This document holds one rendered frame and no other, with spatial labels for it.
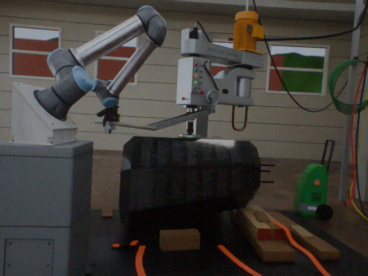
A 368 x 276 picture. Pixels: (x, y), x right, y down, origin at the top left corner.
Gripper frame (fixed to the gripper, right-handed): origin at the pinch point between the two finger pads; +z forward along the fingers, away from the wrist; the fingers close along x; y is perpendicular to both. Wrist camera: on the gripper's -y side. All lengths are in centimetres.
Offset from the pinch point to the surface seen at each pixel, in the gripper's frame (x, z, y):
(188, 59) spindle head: 65, -69, 29
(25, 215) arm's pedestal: -64, 45, 4
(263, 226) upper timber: 70, 63, 107
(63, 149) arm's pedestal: -58, 9, 19
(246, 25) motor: 122, -117, 62
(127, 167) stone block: 27.6, 27.8, 1.8
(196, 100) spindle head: 70, -34, 38
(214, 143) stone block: 82, 2, 56
